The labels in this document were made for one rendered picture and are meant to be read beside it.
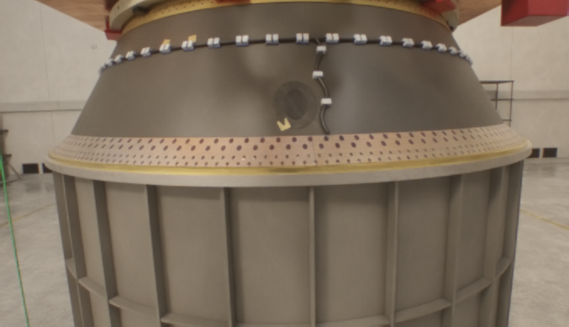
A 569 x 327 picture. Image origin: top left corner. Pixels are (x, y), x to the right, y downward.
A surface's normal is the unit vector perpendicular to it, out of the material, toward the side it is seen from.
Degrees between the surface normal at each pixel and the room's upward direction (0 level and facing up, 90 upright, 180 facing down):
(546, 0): 90
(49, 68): 90
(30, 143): 90
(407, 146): 43
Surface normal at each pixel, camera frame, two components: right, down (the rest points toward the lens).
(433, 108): 0.33, -0.37
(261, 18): -0.08, -0.36
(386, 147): 0.12, -0.65
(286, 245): -0.03, 0.12
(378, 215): 0.18, 0.11
